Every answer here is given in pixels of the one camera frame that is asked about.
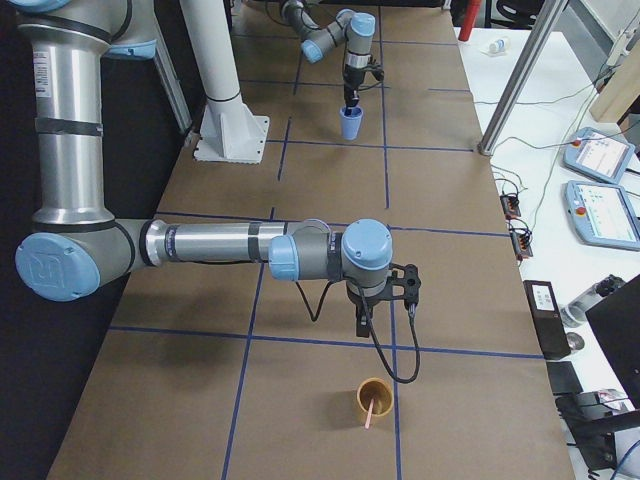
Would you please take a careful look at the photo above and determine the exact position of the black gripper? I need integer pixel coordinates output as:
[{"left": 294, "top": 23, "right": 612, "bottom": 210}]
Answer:
[
  {"left": 342, "top": 64, "right": 367, "bottom": 111},
  {"left": 346, "top": 282, "right": 386, "bottom": 338}
]

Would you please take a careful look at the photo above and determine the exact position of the blue ribbed paper cup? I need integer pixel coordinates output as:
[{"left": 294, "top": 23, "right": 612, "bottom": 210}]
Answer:
[{"left": 339, "top": 106, "right": 363, "bottom": 141}]

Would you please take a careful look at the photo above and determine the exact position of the pink chopstick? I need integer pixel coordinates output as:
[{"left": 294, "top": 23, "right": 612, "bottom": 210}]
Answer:
[{"left": 364, "top": 397, "right": 376, "bottom": 430}]

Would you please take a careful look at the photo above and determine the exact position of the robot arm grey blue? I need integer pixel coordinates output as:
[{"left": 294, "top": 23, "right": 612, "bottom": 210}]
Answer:
[
  {"left": 279, "top": 1, "right": 384, "bottom": 117},
  {"left": 6, "top": 1, "right": 393, "bottom": 337}
]

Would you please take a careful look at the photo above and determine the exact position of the brown paper cup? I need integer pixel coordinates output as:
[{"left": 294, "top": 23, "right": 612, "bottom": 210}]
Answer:
[{"left": 355, "top": 377, "right": 394, "bottom": 428}]

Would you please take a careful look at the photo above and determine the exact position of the white mounting pillar with base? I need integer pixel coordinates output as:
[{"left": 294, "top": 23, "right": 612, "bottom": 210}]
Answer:
[{"left": 180, "top": 0, "right": 270, "bottom": 164}]

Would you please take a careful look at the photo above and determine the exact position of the red cylinder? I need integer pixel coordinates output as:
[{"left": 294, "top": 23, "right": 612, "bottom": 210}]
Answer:
[{"left": 458, "top": 0, "right": 482, "bottom": 42}]

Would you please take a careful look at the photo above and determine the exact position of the plastic bottle blue label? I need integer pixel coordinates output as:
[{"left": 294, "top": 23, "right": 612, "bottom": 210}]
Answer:
[{"left": 488, "top": 37, "right": 510, "bottom": 55}]

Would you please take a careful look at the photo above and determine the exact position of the orange black connector box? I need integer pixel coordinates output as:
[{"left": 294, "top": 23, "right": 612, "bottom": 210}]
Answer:
[{"left": 500, "top": 193, "right": 521, "bottom": 220}]

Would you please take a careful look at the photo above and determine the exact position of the black box white label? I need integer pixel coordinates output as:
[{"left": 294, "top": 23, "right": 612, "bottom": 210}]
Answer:
[{"left": 523, "top": 280, "right": 571, "bottom": 360}]

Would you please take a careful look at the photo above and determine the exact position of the teach pendant far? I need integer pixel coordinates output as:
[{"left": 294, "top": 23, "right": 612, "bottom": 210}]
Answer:
[{"left": 563, "top": 127, "right": 635, "bottom": 184}]

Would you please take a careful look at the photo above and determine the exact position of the teach pendant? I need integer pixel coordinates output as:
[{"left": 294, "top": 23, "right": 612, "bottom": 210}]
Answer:
[
  {"left": 564, "top": 180, "right": 639, "bottom": 251},
  {"left": 563, "top": 127, "right": 635, "bottom": 184}
]

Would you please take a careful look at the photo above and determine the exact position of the black monitor corner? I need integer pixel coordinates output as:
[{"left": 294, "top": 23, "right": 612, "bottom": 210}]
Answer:
[{"left": 586, "top": 282, "right": 639, "bottom": 408}]

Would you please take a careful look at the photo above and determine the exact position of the teach pendant near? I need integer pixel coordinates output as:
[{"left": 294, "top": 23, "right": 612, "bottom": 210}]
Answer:
[{"left": 564, "top": 180, "right": 639, "bottom": 251}]

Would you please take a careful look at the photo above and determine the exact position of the wooden board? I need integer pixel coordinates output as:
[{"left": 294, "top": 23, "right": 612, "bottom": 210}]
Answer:
[{"left": 590, "top": 44, "right": 640, "bottom": 123}]

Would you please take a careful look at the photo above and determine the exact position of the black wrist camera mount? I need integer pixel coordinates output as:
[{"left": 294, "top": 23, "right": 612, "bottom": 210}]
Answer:
[
  {"left": 367, "top": 56, "right": 385, "bottom": 83},
  {"left": 383, "top": 263, "right": 421, "bottom": 316}
]

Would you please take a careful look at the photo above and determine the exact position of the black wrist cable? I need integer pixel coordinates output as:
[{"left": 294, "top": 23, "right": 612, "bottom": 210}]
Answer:
[{"left": 294, "top": 279, "right": 422, "bottom": 385}]

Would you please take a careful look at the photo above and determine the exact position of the aluminium frame post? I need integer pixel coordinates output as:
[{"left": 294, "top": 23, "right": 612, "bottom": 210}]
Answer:
[{"left": 478, "top": 0, "right": 567, "bottom": 156}]

